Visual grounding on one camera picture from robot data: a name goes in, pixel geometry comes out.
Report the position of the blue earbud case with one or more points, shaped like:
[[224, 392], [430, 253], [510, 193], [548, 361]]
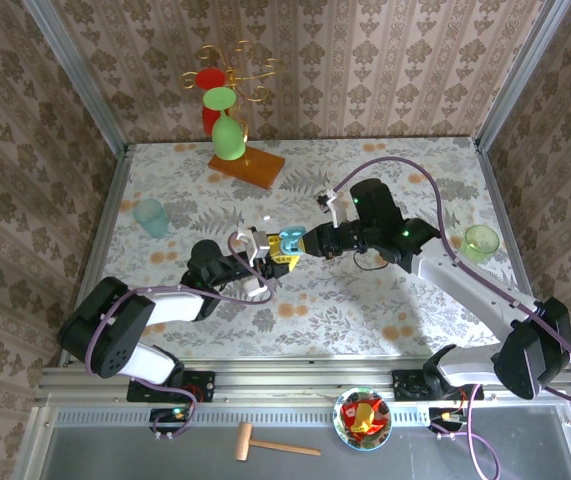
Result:
[[292, 239]]

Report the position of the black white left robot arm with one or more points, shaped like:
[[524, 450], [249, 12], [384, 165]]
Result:
[[115, 340]]

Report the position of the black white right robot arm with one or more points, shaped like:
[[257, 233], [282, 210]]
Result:
[[465, 282]]

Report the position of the teal plastic cup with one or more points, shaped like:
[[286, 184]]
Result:
[[151, 217]]

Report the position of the green plastic cup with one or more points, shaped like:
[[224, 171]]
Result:
[[480, 242]]

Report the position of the green plastic wine glass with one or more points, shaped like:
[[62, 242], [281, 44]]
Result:
[[227, 140]]

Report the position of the small black circuit board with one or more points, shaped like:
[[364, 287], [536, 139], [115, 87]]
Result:
[[442, 416], [170, 414]]

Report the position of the red yellow snack packet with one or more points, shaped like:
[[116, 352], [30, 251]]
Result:
[[362, 415]]

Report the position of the wooden mallet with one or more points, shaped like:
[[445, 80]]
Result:
[[243, 441]]

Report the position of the red plastic wine glass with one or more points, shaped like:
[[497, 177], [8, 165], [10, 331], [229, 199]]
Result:
[[210, 78]]

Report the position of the patterned round bowl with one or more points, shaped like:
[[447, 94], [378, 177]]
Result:
[[345, 430]]

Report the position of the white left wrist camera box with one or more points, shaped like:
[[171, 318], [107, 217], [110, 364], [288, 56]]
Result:
[[247, 245]]

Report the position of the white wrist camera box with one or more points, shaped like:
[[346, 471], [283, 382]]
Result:
[[337, 212], [247, 245]]

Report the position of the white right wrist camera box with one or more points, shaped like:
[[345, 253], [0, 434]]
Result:
[[337, 212]]

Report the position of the long aluminium base rail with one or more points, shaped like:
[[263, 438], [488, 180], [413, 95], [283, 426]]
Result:
[[290, 380]]

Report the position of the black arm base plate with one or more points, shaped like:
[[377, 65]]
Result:
[[200, 387], [405, 387]]

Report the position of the aluminium table edge rail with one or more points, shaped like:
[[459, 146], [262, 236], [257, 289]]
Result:
[[109, 200], [498, 200]]

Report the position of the aluminium frame post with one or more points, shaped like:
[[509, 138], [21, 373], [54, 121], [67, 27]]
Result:
[[520, 75], [80, 75]]

